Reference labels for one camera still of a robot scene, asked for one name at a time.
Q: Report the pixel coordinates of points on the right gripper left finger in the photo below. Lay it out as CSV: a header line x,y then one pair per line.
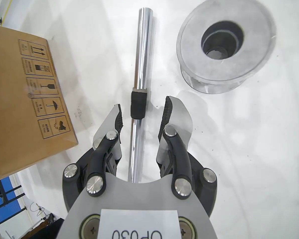
x,y
99,160

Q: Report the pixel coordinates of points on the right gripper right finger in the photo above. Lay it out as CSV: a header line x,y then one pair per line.
x,y
177,155

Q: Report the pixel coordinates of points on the chrome metal shaft black band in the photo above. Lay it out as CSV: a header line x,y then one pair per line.
x,y
140,93

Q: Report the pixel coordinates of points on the large brown cardboard carton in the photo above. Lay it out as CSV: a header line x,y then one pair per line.
x,y
22,105

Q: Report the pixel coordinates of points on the blue partition panel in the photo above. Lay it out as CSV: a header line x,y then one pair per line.
x,y
5,200

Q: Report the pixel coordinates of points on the grey metal flanged bush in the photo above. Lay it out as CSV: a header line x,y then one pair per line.
x,y
225,43

